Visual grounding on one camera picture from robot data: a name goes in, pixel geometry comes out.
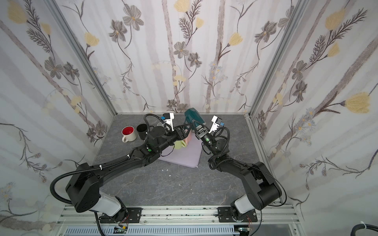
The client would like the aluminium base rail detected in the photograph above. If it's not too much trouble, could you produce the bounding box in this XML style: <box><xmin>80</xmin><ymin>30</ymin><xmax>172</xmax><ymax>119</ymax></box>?
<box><xmin>56</xmin><ymin>205</ymin><xmax>300</xmax><ymax>228</ymax></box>

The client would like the black cable bottom right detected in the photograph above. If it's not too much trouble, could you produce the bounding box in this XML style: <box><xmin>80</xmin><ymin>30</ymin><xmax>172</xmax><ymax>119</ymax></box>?
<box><xmin>350</xmin><ymin>223</ymin><xmax>378</xmax><ymax>236</ymax></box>

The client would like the pink ceramic mug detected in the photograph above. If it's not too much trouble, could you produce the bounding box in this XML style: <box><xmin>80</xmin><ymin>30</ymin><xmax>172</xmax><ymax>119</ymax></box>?
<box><xmin>185</xmin><ymin>132</ymin><xmax>193</xmax><ymax>143</ymax></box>

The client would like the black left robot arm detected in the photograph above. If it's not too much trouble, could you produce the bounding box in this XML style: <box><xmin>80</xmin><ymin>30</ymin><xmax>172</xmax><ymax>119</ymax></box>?
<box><xmin>66</xmin><ymin>124</ymin><xmax>193</xmax><ymax>223</ymax></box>

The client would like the black mounting plate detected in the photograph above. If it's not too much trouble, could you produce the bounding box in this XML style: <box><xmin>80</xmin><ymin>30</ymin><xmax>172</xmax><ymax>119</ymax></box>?
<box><xmin>125</xmin><ymin>207</ymin><xmax>143</xmax><ymax>224</ymax></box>
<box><xmin>216</xmin><ymin>206</ymin><xmax>258</xmax><ymax>223</ymax></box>

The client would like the dark green ceramic mug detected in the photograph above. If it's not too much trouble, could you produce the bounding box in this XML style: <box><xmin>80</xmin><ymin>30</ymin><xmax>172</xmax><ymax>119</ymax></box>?
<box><xmin>184</xmin><ymin>108</ymin><xmax>206</xmax><ymax>128</ymax></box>

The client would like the black ceramic mug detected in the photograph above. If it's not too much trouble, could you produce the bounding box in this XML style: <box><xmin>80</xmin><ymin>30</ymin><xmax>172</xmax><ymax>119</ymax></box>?
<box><xmin>136</xmin><ymin>124</ymin><xmax>150</xmax><ymax>140</ymax></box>

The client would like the black corrugated cable conduit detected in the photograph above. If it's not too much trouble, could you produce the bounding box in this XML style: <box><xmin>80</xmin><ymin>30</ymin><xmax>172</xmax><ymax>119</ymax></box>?
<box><xmin>49</xmin><ymin>159</ymin><xmax>131</xmax><ymax>206</ymax></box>

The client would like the light green ceramic mug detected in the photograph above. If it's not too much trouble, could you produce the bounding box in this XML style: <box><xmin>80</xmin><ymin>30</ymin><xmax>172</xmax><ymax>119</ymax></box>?
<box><xmin>174</xmin><ymin>140</ymin><xmax>187</xmax><ymax>149</ymax></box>

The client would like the lavender plastic tray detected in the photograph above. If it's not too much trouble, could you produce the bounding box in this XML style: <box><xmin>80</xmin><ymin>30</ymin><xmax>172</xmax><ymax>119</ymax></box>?
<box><xmin>159</xmin><ymin>132</ymin><xmax>202</xmax><ymax>168</ymax></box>

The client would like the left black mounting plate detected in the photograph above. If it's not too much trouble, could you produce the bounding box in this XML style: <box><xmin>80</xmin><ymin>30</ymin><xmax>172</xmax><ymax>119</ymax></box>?
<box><xmin>125</xmin><ymin>207</ymin><xmax>143</xmax><ymax>224</ymax></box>

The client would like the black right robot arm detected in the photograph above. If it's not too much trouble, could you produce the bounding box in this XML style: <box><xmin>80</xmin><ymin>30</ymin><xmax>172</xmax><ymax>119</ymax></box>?
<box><xmin>195</xmin><ymin>124</ymin><xmax>282</xmax><ymax>221</ymax></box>

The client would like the white slotted cable duct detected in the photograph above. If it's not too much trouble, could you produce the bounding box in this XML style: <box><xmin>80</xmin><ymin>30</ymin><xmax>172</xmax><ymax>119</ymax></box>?
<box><xmin>64</xmin><ymin>225</ymin><xmax>240</xmax><ymax>236</ymax></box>

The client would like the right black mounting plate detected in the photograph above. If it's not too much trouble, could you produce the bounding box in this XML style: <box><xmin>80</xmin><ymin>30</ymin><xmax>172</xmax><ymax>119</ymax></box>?
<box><xmin>216</xmin><ymin>206</ymin><xmax>258</xmax><ymax>223</ymax></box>

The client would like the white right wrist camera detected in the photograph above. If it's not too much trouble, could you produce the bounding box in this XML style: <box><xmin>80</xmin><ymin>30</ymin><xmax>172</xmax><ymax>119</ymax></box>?
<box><xmin>209</xmin><ymin>116</ymin><xmax>224</xmax><ymax>133</ymax></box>

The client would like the cream mug red inside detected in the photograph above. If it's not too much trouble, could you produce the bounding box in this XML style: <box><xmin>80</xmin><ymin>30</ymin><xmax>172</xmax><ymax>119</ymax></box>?
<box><xmin>122</xmin><ymin>126</ymin><xmax>137</xmax><ymax>143</ymax></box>

